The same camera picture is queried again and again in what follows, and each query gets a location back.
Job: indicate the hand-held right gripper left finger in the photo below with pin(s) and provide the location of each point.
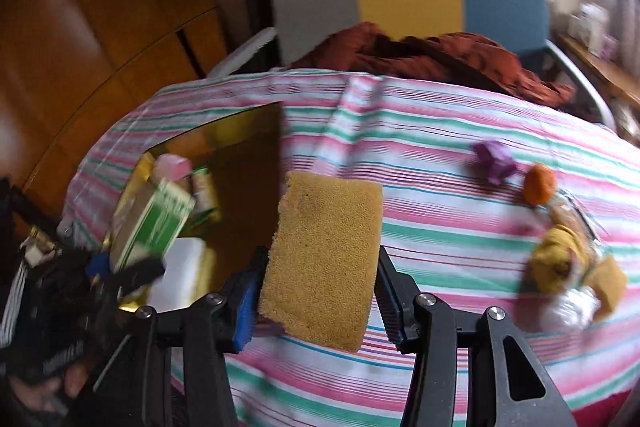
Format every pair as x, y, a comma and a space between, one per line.
247, 302

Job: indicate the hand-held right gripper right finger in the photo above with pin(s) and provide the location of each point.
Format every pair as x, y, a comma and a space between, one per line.
392, 307

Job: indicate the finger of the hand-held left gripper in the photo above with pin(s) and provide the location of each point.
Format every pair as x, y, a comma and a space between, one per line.
142, 271
99, 266

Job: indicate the white foam block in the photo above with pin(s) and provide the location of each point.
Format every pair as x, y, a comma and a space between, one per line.
180, 272

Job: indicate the green and white carton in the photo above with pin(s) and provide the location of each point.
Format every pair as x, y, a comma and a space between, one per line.
155, 222

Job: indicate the large yellow sponge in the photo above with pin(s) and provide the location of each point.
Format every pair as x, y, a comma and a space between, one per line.
325, 257

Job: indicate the pink packet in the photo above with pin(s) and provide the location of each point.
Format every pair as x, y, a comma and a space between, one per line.
172, 167

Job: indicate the gold rectangular box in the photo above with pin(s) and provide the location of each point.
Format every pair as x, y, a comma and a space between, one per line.
240, 167

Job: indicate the clear plastic bag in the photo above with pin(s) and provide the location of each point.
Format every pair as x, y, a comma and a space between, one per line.
570, 309

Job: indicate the purple toy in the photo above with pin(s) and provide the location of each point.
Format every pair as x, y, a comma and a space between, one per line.
495, 162

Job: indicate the yellow packaged snack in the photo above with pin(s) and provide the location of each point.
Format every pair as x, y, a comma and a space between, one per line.
560, 247

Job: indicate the orange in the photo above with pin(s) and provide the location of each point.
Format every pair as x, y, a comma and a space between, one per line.
539, 184

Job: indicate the small yellow sponge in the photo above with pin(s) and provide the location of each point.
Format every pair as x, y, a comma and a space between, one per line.
609, 287

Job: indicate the person's left hand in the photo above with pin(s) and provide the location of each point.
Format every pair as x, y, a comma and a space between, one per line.
55, 389

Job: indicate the striped pink green sheet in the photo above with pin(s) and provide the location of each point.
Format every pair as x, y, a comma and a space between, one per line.
450, 132

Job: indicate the wooden wardrobe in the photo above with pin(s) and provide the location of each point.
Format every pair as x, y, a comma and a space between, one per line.
100, 32

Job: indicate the red-brown jacket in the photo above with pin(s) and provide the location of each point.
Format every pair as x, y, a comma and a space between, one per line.
425, 57

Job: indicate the wooden side desk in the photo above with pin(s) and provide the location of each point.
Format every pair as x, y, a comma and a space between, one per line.
605, 67

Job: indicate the small purple box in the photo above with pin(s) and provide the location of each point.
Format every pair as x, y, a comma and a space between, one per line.
611, 47

